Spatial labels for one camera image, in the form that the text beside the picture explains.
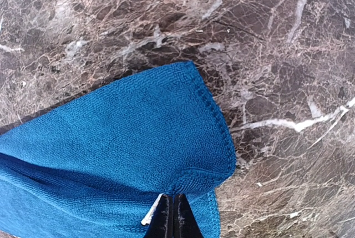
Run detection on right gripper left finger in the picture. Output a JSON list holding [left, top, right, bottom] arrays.
[[144, 194, 174, 238]]

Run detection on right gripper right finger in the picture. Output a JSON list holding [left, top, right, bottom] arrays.
[[174, 194, 203, 238]]

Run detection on blue towel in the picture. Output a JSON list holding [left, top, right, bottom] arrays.
[[1, 62, 236, 237]]

